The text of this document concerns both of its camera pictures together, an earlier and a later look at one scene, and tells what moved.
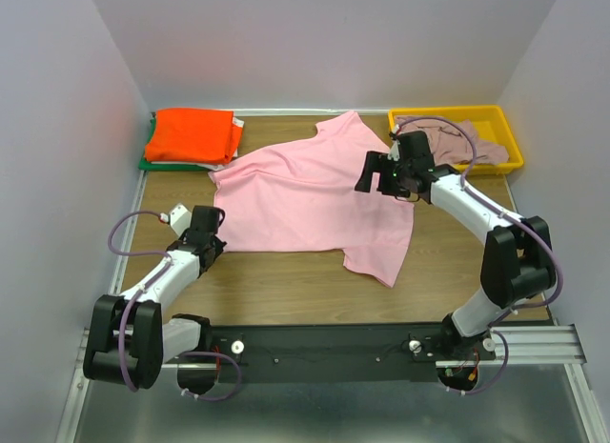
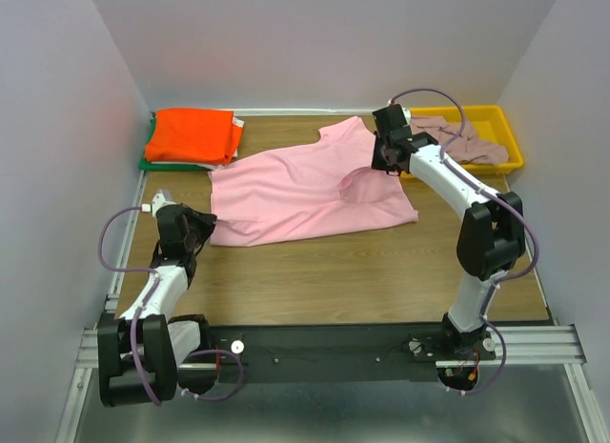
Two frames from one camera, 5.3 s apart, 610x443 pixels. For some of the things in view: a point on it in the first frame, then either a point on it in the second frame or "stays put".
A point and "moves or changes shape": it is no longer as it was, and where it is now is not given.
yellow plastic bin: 492,124 stays put
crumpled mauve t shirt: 450,145 stays put
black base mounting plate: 337,352 stays put
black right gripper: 378,162 -> 376,162
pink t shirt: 299,194 moves or changes shape
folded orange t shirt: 193,135 stays put
